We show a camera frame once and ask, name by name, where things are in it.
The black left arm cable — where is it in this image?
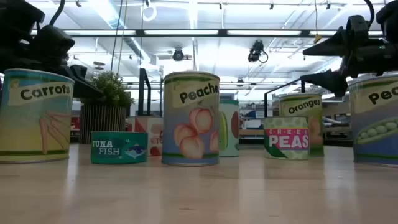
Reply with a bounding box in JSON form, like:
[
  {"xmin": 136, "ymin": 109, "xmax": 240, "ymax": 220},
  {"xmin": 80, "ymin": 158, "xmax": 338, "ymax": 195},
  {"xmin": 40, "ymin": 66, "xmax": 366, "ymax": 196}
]
[{"xmin": 49, "ymin": 0, "xmax": 66, "ymax": 26}]

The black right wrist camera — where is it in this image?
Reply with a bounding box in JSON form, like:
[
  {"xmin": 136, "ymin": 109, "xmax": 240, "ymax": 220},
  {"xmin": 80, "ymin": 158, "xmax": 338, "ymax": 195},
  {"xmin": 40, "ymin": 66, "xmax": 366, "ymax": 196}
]
[{"xmin": 346, "ymin": 14, "xmax": 371, "ymax": 41}]

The teal tuna fish can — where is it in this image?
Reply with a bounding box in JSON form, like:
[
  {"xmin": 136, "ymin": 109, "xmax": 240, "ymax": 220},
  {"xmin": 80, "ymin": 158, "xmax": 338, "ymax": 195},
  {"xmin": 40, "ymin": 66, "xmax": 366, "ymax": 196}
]
[{"xmin": 90, "ymin": 131, "xmax": 149, "ymax": 165}]

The green peas short can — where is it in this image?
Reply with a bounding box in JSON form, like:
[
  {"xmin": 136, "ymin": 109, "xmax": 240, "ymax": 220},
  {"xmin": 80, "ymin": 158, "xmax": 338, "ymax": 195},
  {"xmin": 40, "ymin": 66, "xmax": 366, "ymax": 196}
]
[{"xmin": 263, "ymin": 116, "xmax": 310, "ymax": 161}]

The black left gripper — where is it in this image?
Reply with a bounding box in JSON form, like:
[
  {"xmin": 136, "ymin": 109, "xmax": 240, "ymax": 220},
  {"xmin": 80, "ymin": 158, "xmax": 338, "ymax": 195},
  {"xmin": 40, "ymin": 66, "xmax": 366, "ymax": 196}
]
[{"xmin": 0, "ymin": 29, "xmax": 104, "ymax": 100}]

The oranges label tall can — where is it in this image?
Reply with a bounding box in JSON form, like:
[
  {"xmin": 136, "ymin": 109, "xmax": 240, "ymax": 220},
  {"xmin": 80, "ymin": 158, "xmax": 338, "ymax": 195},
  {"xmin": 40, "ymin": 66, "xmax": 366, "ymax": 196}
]
[{"xmin": 279, "ymin": 93, "xmax": 325, "ymax": 157}]

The thin black hanging cable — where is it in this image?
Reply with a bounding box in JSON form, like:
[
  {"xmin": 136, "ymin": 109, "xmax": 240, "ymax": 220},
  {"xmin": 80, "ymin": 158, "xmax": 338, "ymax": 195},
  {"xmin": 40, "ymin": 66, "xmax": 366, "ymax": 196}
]
[
  {"xmin": 110, "ymin": 0, "xmax": 124, "ymax": 72},
  {"xmin": 116, "ymin": 0, "xmax": 129, "ymax": 74}
]

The green potted plant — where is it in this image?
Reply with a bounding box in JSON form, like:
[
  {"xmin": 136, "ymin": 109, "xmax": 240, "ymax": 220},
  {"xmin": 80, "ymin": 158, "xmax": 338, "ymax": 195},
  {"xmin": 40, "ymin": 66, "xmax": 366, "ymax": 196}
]
[{"xmin": 79, "ymin": 70, "xmax": 135, "ymax": 145}]

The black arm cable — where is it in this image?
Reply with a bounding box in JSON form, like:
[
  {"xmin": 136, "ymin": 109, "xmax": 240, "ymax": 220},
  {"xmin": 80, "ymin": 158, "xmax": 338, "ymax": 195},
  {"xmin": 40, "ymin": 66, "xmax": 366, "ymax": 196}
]
[
  {"xmin": 363, "ymin": 0, "xmax": 376, "ymax": 29},
  {"xmin": 49, "ymin": 0, "xmax": 66, "ymax": 26}
]

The black round ceiling fixture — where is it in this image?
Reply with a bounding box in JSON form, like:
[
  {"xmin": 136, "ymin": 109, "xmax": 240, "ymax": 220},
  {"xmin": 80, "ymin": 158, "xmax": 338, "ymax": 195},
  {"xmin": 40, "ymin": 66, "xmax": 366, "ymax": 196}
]
[{"xmin": 172, "ymin": 48, "xmax": 192, "ymax": 62}]

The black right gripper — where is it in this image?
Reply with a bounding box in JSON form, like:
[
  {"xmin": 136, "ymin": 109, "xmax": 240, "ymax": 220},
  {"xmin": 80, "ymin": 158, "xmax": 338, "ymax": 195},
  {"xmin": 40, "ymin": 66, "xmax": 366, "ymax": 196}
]
[{"xmin": 299, "ymin": 26, "xmax": 398, "ymax": 98}]

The white red tomato can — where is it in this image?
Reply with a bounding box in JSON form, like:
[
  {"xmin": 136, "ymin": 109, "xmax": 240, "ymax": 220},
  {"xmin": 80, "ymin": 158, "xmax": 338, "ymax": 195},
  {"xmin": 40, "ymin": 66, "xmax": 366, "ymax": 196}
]
[{"xmin": 127, "ymin": 116, "xmax": 164, "ymax": 157}]

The black overhead camera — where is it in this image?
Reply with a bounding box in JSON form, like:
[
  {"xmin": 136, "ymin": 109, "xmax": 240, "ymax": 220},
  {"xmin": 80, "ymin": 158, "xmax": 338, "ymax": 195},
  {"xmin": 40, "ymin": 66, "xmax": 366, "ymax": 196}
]
[{"xmin": 248, "ymin": 39, "xmax": 269, "ymax": 64}]

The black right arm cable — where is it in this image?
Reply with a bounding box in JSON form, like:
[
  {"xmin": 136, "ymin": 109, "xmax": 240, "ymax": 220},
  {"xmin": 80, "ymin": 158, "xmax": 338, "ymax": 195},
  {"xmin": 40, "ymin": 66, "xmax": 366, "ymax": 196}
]
[{"xmin": 363, "ymin": 0, "xmax": 376, "ymax": 29}]

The peaches label tall can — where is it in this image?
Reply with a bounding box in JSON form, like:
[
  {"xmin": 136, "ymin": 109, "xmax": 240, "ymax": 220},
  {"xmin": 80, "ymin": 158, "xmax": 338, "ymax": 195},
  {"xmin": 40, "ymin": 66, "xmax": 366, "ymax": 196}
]
[{"xmin": 161, "ymin": 71, "xmax": 221, "ymax": 167}]

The yellow hanging cable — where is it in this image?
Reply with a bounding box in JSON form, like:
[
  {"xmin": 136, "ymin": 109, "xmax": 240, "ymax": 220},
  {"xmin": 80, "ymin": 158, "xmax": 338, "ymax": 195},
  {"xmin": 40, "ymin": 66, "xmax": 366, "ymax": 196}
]
[{"xmin": 313, "ymin": 0, "xmax": 323, "ymax": 44}]

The blue peas tall can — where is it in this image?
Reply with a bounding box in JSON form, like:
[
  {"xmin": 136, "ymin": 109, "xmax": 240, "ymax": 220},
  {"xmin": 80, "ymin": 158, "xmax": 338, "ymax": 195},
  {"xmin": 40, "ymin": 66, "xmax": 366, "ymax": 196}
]
[{"xmin": 348, "ymin": 74, "xmax": 398, "ymax": 167}]

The carrots label tall can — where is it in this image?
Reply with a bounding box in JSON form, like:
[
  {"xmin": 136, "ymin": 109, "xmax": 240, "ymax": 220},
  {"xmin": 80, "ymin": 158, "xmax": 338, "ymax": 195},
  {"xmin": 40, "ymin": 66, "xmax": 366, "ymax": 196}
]
[{"xmin": 0, "ymin": 68, "xmax": 75, "ymax": 164}]

